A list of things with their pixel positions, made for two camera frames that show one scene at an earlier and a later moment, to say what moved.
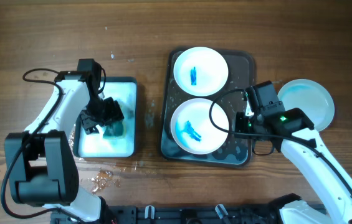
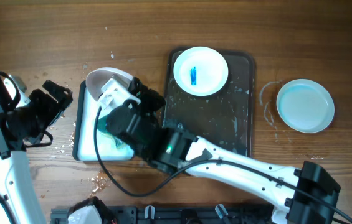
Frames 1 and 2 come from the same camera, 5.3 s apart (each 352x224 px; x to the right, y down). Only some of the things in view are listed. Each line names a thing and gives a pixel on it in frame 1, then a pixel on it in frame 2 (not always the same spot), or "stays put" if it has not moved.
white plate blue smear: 192,130 → 98,77
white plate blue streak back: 200,71 stays put
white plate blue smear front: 311,98 stays put
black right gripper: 239,120 → 146,94
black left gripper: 115,113 → 63,95
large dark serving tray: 241,66 stays put
